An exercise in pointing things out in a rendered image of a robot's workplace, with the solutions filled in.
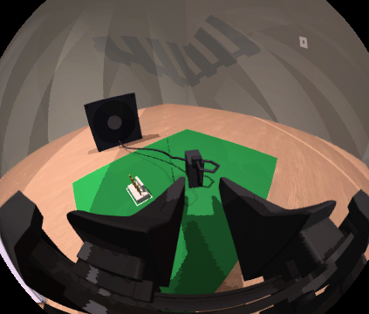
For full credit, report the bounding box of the green circuit board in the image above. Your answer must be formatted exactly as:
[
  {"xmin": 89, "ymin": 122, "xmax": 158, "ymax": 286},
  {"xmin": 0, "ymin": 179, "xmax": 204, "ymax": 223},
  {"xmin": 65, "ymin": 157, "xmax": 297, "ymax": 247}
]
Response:
[{"xmin": 72, "ymin": 129, "xmax": 277, "ymax": 296}]

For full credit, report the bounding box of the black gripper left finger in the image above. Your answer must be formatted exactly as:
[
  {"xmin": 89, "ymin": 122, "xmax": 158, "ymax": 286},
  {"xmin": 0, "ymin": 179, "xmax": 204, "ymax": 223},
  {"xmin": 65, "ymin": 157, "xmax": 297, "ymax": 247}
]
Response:
[{"xmin": 66, "ymin": 177, "xmax": 185, "ymax": 287}]

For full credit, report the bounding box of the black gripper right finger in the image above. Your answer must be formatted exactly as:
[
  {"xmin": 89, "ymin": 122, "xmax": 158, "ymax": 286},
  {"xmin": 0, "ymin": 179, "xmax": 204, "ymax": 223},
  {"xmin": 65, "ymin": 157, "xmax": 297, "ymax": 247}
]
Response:
[{"xmin": 218, "ymin": 177, "xmax": 337, "ymax": 282}]

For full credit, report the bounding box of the black cable with plug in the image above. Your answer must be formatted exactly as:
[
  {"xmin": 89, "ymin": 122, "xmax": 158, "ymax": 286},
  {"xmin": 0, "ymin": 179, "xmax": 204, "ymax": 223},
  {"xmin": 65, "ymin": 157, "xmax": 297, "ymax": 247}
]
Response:
[{"xmin": 125, "ymin": 147, "xmax": 220, "ymax": 188}]

